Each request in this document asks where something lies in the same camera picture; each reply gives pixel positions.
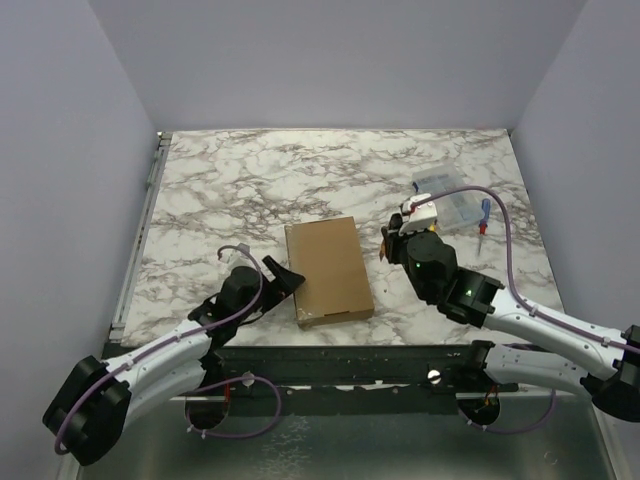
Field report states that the brown cardboard express box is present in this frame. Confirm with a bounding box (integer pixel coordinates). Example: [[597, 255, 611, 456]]
[[285, 217, 375, 329]]

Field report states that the orange utility knife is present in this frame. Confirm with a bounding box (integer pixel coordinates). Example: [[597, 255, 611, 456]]
[[379, 226, 388, 261]]

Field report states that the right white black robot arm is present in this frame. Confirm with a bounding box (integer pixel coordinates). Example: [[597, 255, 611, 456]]
[[381, 214, 639, 423]]

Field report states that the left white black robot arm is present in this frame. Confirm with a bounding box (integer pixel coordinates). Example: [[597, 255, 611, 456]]
[[43, 256, 305, 466]]

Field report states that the clear plastic parts box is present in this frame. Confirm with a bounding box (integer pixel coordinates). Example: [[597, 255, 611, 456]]
[[411, 165, 483, 232]]

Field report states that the blue red screwdriver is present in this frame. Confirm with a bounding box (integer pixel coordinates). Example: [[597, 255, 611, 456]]
[[477, 198, 491, 255]]

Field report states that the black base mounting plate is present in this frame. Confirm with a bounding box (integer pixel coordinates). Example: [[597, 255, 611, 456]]
[[201, 341, 498, 416]]

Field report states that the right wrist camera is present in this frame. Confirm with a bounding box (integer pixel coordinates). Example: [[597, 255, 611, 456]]
[[400, 193, 438, 233]]

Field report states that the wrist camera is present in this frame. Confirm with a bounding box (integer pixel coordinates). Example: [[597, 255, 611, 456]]
[[400, 193, 438, 233], [226, 243, 254, 270]]

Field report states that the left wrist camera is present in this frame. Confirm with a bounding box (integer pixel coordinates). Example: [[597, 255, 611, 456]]
[[226, 243, 254, 270]]

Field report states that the aluminium frame rail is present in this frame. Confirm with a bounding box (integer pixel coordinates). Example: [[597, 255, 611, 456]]
[[108, 321, 126, 343]]

